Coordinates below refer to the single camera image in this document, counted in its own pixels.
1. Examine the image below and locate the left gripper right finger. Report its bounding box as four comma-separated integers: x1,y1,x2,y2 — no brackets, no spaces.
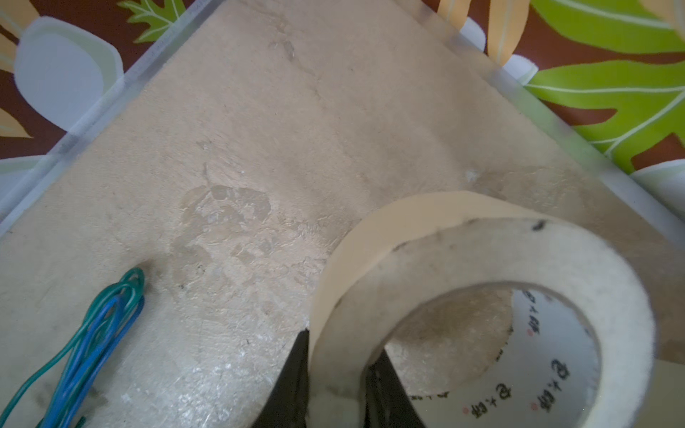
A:
366,351,425,428

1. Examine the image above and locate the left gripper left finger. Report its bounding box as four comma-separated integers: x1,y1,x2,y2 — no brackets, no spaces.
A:
252,329,310,428

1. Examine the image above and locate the masking tape roll two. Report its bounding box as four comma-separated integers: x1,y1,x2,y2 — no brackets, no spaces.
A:
306,191,656,427

